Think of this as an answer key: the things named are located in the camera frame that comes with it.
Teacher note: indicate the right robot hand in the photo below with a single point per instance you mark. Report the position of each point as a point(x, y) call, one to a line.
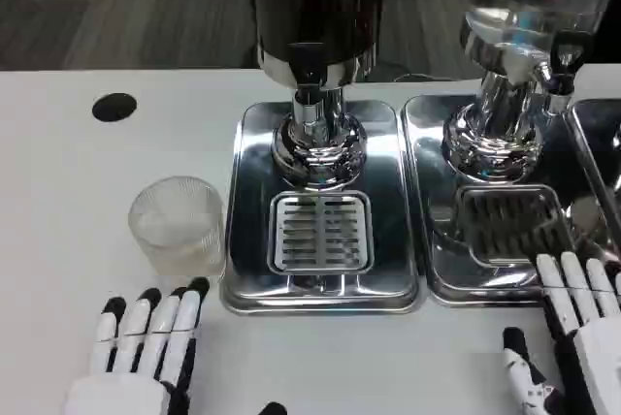
point(582, 318)

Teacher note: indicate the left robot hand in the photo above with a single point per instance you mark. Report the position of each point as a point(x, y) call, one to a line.
point(145, 332)

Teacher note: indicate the clear ribbed glass cup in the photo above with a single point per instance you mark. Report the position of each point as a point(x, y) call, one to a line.
point(177, 228)

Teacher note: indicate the steel drip tray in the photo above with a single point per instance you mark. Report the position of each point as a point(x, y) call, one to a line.
point(495, 211)
point(317, 221)
point(599, 153)

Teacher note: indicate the black round table hole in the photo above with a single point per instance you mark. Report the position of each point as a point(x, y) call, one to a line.
point(114, 107)

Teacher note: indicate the clear drink dispenser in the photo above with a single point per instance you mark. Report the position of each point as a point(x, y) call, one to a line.
point(519, 66)

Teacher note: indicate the dark drink dispenser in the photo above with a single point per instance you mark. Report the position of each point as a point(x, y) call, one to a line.
point(317, 66)

